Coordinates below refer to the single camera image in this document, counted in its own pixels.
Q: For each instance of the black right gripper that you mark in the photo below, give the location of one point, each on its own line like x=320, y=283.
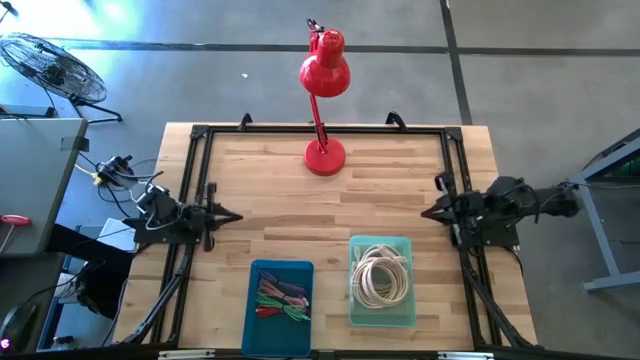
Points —
x=460, y=212

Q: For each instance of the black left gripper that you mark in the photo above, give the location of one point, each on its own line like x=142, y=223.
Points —
x=210, y=220

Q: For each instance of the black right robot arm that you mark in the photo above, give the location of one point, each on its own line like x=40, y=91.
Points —
x=525, y=205

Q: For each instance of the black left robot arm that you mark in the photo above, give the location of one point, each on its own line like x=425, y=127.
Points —
x=165, y=220

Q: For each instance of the white paper sheet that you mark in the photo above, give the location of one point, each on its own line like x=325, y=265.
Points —
x=112, y=235

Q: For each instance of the translucent light green tray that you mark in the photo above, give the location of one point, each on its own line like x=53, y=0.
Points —
x=382, y=317

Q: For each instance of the black power strip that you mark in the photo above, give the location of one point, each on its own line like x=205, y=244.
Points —
x=114, y=169

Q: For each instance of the dark blue plastic tray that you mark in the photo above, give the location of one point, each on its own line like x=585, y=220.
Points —
x=275, y=335

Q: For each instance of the black chair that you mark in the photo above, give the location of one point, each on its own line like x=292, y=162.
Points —
x=95, y=280

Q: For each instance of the red desk lamp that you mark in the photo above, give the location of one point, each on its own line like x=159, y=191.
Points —
x=325, y=70

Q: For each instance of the grey side table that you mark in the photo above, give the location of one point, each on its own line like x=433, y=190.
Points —
x=35, y=180

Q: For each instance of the black floor fan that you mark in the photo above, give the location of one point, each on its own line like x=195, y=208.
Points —
x=55, y=70

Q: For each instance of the black computer mouse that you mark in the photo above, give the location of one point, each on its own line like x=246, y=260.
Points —
x=17, y=325

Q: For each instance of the black metal rig frame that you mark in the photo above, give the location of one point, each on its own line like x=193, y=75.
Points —
x=330, y=129

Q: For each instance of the grey metal table frame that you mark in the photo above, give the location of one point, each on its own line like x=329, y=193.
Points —
x=600, y=230

